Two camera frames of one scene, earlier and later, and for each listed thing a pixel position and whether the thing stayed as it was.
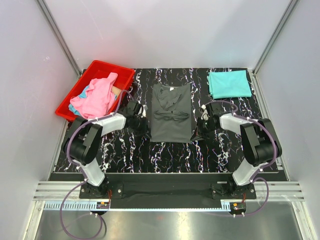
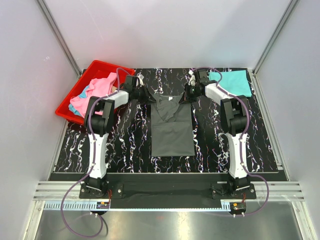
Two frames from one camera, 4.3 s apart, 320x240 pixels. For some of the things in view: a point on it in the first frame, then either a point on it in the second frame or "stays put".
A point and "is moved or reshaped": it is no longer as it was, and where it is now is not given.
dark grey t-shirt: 171,113 is moved or reshaped
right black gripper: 198,133 -> 185,97
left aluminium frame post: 54,27 stays put
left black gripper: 144,132 -> 147,98
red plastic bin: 99,70 stays put
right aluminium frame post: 289,10 stays put
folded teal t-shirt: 229,84 stays put
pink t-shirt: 98,99 stays put
